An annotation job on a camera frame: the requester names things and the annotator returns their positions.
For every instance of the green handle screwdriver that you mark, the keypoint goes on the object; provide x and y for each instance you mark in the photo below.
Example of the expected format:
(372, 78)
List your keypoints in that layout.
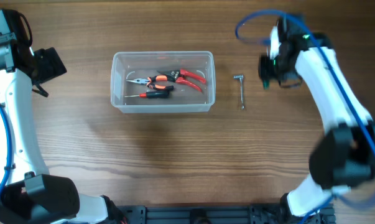
(265, 84)

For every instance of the black red handle screwdriver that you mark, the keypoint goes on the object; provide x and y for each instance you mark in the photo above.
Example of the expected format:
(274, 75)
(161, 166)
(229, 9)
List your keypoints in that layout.
(151, 95)

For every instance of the clear plastic container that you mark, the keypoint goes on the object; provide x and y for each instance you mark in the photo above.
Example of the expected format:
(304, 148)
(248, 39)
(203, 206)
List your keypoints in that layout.
(182, 99)

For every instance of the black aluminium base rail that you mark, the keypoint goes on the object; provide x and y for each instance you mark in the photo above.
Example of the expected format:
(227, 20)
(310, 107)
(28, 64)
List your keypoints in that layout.
(266, 213)

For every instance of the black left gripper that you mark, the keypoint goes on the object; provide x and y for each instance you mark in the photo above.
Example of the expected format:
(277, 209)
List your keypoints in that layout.
(53, 65)

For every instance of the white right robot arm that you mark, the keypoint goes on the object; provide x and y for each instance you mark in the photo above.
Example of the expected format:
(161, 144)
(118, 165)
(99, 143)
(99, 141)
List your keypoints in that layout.
(345, 157)

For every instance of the red handle snips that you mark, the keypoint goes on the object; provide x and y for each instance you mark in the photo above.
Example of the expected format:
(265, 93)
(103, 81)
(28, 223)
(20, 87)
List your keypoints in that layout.
(181, 77)

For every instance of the orange black needle-nose pliers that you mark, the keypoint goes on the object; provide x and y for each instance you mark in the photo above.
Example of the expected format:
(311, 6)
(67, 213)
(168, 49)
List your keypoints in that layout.
(151, 82)

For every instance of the silver L-shaped socket wrench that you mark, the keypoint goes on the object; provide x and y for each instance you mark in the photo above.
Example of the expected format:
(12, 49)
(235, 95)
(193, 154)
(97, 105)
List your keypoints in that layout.
(240, 78)

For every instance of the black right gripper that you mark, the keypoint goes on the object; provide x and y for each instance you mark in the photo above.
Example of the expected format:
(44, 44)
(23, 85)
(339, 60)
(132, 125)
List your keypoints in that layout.
(265, 73)

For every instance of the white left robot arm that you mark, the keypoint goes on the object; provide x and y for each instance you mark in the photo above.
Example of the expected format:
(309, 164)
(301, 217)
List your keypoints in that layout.
(28, 192)

